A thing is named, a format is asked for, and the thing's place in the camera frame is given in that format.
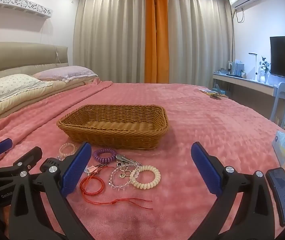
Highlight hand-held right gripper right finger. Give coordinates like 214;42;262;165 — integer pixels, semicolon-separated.
190;141;280;240

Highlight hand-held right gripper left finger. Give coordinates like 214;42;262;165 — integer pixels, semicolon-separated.
7;142;94;240

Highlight silver hair clip pink star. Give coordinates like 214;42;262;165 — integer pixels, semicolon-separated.
85;163;109;175

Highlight red string bracelet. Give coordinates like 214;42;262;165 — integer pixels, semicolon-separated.
79;172;153;210

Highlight purple coil hair tie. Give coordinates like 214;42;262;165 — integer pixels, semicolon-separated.
93;148;114;165

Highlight clear crystal bead bracelet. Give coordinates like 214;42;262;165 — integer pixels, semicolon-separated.
108;166;141;187

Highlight silver charm chain bracelet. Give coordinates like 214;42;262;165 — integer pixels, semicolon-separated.
116;162;133;180

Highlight cream coil hair tie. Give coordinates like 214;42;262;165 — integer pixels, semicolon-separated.
129;165;161;188

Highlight brown wicker basket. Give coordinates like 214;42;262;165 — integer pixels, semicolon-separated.
56;104;169;150

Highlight beige quilt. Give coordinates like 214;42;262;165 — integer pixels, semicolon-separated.
0;79;100;128

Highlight white floral pillow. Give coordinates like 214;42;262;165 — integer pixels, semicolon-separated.
0;74;53;108

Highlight flat book with small items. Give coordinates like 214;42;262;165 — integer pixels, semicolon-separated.
199;88;229;99

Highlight black smartphone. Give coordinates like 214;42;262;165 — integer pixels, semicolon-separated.
266;167;285;227

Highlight lilac pillow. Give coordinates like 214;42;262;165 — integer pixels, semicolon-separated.
32;66;98;82

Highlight beige padded headboard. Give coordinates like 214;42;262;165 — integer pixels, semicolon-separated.
0;42;69;80

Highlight light blue chair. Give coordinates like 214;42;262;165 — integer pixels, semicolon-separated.
270;82;285;128

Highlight books and frames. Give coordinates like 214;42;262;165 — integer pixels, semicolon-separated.
228;59;245;77

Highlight white desk lamp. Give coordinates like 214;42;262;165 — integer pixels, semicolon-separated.
248;52;258;80

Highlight white vase with flowers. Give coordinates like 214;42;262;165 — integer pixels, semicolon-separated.
258;55;271;83

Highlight beige curtain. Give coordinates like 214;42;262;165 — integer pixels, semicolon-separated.
73;0;147;84
166;0;235;88

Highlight orange curtain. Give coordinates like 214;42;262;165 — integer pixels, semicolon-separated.
144;0;170;84

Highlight white wall desk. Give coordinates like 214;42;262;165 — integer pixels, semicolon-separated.
212;71;279;97

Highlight white cut-out wall shelf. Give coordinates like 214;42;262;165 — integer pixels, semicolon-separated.
0;0;53;19

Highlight air conditioner cable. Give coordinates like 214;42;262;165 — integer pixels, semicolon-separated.
235;7;245;23

